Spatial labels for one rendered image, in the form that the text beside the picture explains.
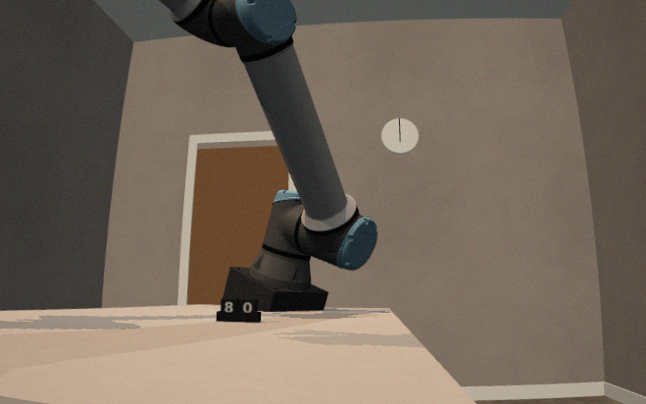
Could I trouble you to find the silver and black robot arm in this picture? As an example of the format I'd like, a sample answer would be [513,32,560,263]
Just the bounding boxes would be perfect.
[159,0,377,290]

